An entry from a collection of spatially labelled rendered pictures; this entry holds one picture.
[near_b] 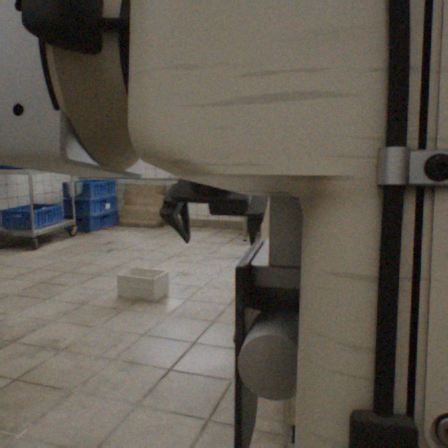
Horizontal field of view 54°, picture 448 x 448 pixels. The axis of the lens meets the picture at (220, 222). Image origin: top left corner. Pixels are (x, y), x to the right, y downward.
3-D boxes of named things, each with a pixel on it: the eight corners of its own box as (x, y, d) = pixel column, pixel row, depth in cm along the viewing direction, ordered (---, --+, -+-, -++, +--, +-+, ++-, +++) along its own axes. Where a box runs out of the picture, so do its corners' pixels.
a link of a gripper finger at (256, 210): (224, 229, 66) (218, 175, 61) (271, 231, 65) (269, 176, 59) (214, 258, 61) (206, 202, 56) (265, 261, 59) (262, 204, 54)
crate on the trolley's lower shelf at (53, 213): (33, 220, 508) (32, 203, 504) (63, 221, 501) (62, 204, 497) (1, 229, 453) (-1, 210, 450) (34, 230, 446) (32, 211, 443)
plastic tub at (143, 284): (116, 297, 300) (115, 274, 297) (133, 287, 320) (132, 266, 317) (154, 302, 289) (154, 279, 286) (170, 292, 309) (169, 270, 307)
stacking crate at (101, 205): (92, 208, 597) (91, 194, 594) (117, 210, 585) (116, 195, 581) (63, 215, 541) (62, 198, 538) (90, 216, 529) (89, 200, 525)
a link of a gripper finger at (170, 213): (180, 226, 68) (170, 174, 62) (225, 229, 66) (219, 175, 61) (167, 255, 63) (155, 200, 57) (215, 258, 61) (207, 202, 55)
